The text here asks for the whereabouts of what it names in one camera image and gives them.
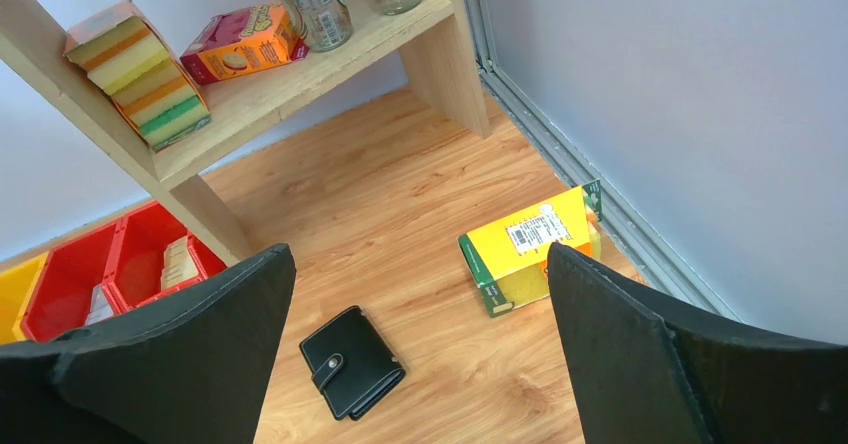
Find yellow green juice carton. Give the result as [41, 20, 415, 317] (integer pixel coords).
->
[458, 180, 602, 318]

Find middle red plastic bin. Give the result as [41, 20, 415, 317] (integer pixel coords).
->
[21, 222, 118, 342]

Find black leather card holder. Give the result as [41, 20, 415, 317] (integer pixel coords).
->
[299, 305, 406, 421]

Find clear glass bottle left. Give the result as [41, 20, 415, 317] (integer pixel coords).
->
[281, 0, 353, 52]

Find white cards in bin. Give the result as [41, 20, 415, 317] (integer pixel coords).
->
[84, 284, 115, 326]

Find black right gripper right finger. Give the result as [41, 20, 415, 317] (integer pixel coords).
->
[548, 244, 847, 443]

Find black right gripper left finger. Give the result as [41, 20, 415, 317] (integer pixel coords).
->
[1, 244, 296, 443]

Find beige cards stack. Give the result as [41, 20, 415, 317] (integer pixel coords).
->
[160, 236, 198, 291]

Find red orange cookie box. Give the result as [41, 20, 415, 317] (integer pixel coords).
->
[180, 1, 309, 85]

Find right red plastic bin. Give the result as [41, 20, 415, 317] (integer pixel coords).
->
[103, 202, 226, 313]

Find yellow plastic bin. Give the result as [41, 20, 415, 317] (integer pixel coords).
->
[1, 253, 49, 344]

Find aluminium frame rail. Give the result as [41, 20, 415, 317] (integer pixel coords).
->
[465, 0, 742, 322]

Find stacked colourful sponges pack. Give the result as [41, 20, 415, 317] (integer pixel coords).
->
[64, 0, 211, 151]

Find wooden shelf unit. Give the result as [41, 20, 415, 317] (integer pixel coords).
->
[1, 0, 491, 265]

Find red plastic bin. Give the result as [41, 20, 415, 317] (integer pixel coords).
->
[21, 222, 118, 342]
[103, 202, 226, 313]

